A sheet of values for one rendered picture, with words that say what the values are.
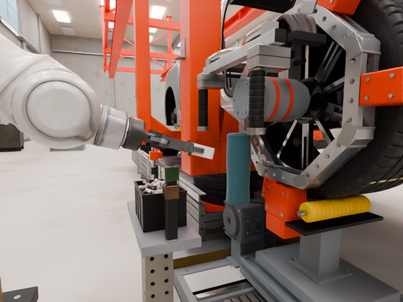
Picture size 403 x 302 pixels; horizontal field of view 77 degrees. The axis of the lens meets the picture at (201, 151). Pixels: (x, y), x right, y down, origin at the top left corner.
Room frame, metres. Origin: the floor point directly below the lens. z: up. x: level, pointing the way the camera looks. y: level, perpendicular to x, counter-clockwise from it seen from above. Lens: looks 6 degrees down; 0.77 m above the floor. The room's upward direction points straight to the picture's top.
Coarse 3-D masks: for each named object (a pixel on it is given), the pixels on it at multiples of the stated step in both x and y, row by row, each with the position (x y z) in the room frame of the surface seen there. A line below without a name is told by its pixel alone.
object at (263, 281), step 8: (240, 256) 1.09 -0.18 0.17; (248, 256) 1.11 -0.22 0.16; (240, 264) 1.09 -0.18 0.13; (248, 264) 1.03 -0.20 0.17; (256, 264) 1.06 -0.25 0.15; (240, 272) 1.09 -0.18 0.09; (248, 272) 1.03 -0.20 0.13; (256, 272) 0.97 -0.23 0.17; (264, 272) 1.00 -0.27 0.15; (248, 280) 1.03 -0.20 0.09; (256, 280) 0.97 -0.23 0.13; (264, 280) 0.92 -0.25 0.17; (272, 280) 0.95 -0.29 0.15; (256, 288) 0.97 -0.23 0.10; (264, 288) 0.92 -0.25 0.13; (272, 288) 0.87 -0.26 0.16; (280, 288) 0.90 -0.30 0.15; (264, 296) 0.92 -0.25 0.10; (272, 296) 0.87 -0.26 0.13; (280, 296) 0.83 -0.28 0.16; (288, 296) 0.86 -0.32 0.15
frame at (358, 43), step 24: (312, 0) 0.72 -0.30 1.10; (336, 24) 0.65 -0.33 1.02; (360, 48) 0.58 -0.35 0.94; (360, 72) 0.58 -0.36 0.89; (240, 120) 1.07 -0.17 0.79; (360, 120) 0.58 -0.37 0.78; (336, 144) 0.63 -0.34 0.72; (360, 144) 0.61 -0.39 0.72; (264, 168) 0.90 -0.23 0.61; (288, 168) 0.85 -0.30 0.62; (312, 168) 0.69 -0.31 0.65; (336, 168) 0.68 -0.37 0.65
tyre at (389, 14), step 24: (384, 0) 0.64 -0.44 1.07; (360, 24) 0.68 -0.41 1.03; (384, 24) 0.62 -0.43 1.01; (384, 48) 0.61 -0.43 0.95; (384, 120) 0.60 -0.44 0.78; (264, 144) 1.05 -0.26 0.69; (384, 144) 0.60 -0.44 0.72; (360, 168) 0.65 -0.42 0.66; (384, 168) 0.62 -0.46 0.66; (312, 192) 0.80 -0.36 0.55; (336, 192) 0.72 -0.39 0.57; (360, 192) 0.73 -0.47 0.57
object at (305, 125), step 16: (320, 32) 0.90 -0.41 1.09; (304, 48) 1.00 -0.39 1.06; (320, 48) 1.01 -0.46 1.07; (336, 48) 0.77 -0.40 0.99; (304, 64) 1.07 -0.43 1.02; (304, 80) 0.88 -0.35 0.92; (320, 80) 0.82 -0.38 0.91; (336, 80) 0.76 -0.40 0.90; (336, 96) 0.81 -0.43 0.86; (320, 112) 0.81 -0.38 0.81; (336, 112) 0.75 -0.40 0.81; (272, 128) 1.08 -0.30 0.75; (288, 128) 1.11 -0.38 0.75; (304, 128) 0.87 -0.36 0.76; (320, 128) 0.81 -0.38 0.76; (272, 144) 1.03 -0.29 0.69; (288, 144) 0.96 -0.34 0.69; (304, 144) 0.87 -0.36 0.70; (288, 160) 0.96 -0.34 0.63; (304, 160) 0.87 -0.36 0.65
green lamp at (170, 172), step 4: (164, 168) 0.65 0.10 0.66; (168, 168) 0.65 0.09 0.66; (172, 168) 0.66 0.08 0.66; (176, 168) 0.66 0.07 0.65; (164, 172) 0.65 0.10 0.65; (168, 172) 0.65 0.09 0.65; (172, 172) 0.66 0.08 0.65; (176, 172) 0.66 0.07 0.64; (164, 176) 0.65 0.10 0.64; (168, 176) 0.65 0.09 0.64; (172, 176) 0.66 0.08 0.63; (176, 176) 0.66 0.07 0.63; (164, 180) 0.66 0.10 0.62; (168, 180) 0.65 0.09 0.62; (172, 180) 0.66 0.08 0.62; (176, 180) 0.66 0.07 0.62
